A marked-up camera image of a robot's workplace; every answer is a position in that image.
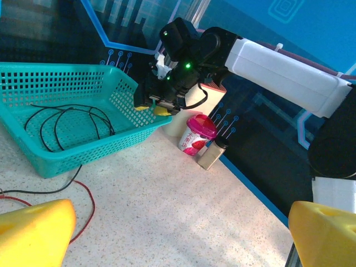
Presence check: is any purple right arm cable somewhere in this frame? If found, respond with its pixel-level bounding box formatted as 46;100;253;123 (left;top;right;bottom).
194;27;356;82

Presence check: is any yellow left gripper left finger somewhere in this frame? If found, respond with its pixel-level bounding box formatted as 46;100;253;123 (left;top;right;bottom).
0;198;77;267

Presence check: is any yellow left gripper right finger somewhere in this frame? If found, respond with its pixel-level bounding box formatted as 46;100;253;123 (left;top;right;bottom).
288;200;356;267

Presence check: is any spice jar black lid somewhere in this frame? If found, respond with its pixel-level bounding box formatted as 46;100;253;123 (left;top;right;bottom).
196;137;230;170

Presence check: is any pink yogurt cup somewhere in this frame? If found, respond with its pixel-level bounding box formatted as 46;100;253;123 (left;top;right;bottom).
177;113;218;156

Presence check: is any cream knife block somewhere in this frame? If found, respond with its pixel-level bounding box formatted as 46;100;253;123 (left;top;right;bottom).
162;82;228;137

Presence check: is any thin red cable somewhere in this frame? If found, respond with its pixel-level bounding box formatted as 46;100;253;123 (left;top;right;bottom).
0;180;96;245

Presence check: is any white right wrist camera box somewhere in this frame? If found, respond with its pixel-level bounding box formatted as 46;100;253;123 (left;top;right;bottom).
150;52;175;81

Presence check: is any teal plastic basket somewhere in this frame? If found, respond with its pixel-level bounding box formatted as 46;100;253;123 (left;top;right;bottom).
0;62;173;179

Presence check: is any thin black cable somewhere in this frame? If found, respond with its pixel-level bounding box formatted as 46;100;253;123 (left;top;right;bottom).
53;106;92;152
24;103;75;153
88;107;115;140
0;164;83;195

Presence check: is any aluminium frame post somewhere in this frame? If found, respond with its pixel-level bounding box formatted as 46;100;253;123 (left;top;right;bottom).
185;0;212;29

